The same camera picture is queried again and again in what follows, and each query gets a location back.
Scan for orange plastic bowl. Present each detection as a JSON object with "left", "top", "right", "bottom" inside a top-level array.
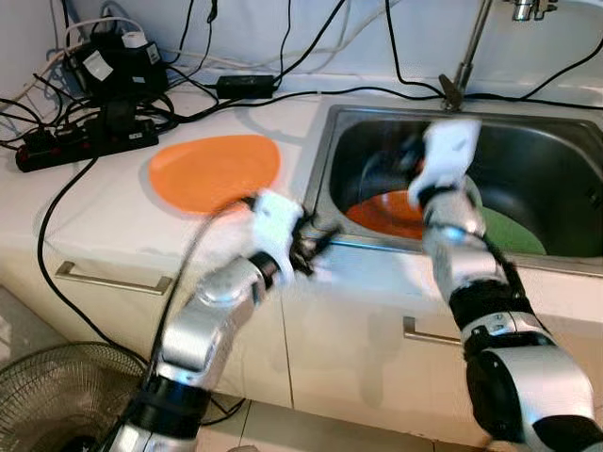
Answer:
[{"left": 344, "top": 188, "right": 427, "bottom": 241}]

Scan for white kitchen cabinet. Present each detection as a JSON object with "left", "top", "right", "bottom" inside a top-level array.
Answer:
[{"left": 0, "top": 245, "right": 603, "bottom": 448}]

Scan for metal faucet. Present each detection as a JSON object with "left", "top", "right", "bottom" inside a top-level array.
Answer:
[{"left": 440, "top": 0, "right": 557, "bottom": 112}]

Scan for black power adapter brick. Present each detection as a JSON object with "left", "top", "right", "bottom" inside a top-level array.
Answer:
[{"left": 217, "top": 73, "right": 279, "bottom": 98}]

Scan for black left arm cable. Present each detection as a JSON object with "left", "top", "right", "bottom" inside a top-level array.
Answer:
[{"left": 155, "top": 193, "right": 260, "bottom": 359}]

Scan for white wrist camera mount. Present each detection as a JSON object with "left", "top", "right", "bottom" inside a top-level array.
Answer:
[
  {"left": 248, "top": 190, "right": 304, "bottom": 265},
  {"left": 410, "top": 118, "right": 481, "bottom": 203}
]

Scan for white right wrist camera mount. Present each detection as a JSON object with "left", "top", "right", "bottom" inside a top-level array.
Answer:
[{"left": 410, "top": 118, "right": 481, "bottom": 203}]

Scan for black plug adapter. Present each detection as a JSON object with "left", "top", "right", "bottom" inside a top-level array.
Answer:
[{"left": 94, "top": 102, "right": 138, "bottom": 137}]

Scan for grey cup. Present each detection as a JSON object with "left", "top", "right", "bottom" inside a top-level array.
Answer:
[{"left": 462, "top": 179, "right": 486, "bottom": 213}]

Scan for green plate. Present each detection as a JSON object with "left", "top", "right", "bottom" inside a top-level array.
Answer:
[{"left": 476, "top": 205, "right": 547, "bottom": 255}]

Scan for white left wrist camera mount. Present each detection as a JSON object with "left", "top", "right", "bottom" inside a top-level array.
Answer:
[{"left": 248, "top": 190, "right": 304, "bottom": 265}]

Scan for black power strip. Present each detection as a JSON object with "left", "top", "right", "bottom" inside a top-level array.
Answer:
[{"left": 14, "top": 122, "right": 159, "bottom": 173}]

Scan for metal drawer handle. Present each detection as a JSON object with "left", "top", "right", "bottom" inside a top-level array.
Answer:
[
  {"left": 403, "top": 315, "right": 472, "bottom": 347},
  {"left": 55, "top": 261, "right": 175, "bottom": 296}
]

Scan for metal floor fan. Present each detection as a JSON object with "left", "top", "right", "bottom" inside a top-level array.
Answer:
[{"left": 0, "top": 344, "right": 147, "bottom": 452}]

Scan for stainless steel sink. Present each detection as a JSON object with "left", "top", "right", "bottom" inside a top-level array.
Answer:
[{"left": 303, "top": 102, "right": 603, "bottom": 274}]

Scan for black charger with white label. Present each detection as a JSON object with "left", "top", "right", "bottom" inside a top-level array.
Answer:
[{"left": 71, "top": 33, "right": 171, "bottom": 109}]

